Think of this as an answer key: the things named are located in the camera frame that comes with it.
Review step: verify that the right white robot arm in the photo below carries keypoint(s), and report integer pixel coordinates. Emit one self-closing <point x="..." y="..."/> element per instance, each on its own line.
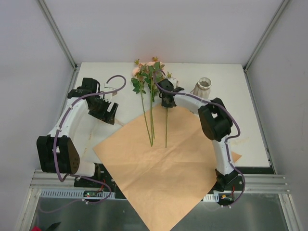
<point x="215" y="122"/>

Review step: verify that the left white cable duct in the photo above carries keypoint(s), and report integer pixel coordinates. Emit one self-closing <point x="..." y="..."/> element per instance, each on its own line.
<point x="76" y="194"/>

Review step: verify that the right aluminium frame post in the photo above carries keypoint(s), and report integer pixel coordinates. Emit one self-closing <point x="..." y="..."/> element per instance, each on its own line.
<point x="266" y="34"/>

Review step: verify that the white cable duct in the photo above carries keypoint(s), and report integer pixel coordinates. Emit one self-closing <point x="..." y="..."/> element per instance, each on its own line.
<point x="211" y="197"/>
<point x="76" y="194"/>

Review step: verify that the left aluminium frame post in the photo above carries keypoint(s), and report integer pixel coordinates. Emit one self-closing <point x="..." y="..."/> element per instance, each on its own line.
<point x="57" y="33"/>

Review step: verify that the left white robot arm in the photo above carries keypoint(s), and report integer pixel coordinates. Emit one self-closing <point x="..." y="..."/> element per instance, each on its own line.
<point x="59" y="151"/>

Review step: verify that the black object at bottom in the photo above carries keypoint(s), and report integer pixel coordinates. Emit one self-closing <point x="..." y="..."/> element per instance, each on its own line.
<point x="53" y="226"/>

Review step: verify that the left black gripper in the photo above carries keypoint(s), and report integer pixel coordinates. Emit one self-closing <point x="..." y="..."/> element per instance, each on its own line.
<point x="104" y="109"/>

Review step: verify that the cream ribbon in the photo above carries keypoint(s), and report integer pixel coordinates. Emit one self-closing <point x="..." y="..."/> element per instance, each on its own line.
<point x="91" y="137"/>

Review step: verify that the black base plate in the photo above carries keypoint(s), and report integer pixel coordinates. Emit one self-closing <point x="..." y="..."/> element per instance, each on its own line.
<point x="108" y="183"/>

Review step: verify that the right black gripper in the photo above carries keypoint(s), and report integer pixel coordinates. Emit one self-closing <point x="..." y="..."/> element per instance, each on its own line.
<point x="167" y="97"/>

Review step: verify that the aluminium front rail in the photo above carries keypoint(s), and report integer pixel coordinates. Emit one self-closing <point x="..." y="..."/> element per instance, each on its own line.
<point x="254" y="183"/>

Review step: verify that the pink rose stem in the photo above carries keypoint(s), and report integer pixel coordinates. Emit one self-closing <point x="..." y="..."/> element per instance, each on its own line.
<point x="152" y="101"/>
<point x="140" y="78"/>
<point x="174" y="82"/>

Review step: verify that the red object at bottom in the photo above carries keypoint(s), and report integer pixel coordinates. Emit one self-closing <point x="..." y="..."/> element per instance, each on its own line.
<point x="35" y="228"/>

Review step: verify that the right white cable duct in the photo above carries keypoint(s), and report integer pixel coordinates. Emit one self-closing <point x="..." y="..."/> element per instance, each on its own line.
<point x="211" y="197"/>

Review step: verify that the white ribbed vase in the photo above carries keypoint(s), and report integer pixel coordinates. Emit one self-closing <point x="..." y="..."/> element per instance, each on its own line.
<point x="202" y="88"/>

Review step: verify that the aluminium frame post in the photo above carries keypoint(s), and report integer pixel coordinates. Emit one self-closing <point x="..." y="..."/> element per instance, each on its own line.
<point x="57" y="33"/>
<point x="266" y="34"/>

